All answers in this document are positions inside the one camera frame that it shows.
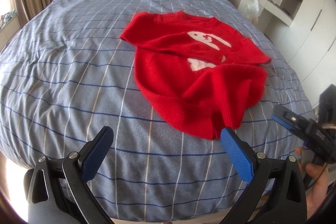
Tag person right hand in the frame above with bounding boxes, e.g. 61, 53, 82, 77
298, 161, 329, 219

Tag window sill clutter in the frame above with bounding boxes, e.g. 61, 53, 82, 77
0, 9, 17, 28

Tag white plastic bag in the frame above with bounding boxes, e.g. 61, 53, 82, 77
241, 0, 259, 25

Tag red knit sweater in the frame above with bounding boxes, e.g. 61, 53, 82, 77
120, 11, 271, 140

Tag white desk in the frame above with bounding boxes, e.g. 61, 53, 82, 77
229, 0, 303, 32

